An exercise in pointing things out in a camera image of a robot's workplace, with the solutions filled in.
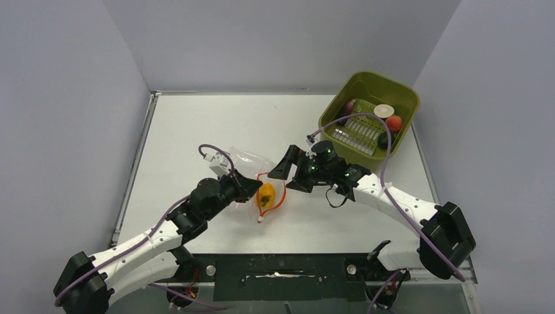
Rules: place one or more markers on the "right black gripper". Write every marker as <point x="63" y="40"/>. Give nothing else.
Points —
<point x="294" y="155"/>

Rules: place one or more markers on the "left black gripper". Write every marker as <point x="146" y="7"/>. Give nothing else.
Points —
<point x="245" y="187"/>

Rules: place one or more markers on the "yellow toy bell pepper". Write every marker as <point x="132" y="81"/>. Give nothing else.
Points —
<point x="266" y="196"/>

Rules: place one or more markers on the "clear zip top bag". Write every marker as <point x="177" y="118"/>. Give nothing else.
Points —
<point x="256" y="166"/>

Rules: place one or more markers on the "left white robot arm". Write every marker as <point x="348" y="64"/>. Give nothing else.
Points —
<point x="91" y="284"/>

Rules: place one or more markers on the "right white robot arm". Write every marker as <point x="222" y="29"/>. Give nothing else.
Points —
<point x="444" y="240"/>

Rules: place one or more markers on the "olive green plastic basket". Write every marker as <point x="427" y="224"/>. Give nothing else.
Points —
<point x="357" y="139"/>

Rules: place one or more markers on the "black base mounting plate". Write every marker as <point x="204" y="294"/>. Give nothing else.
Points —
<point x="286" y="277"/>

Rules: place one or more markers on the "purple toy eggplant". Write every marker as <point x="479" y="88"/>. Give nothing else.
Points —
<point x="346" y="110"/>

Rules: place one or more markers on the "dark green toy avocado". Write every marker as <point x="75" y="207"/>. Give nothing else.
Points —
<point x="383" y="140"/>

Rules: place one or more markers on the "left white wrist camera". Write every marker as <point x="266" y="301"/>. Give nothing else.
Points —
<point x="220" y="165"/>

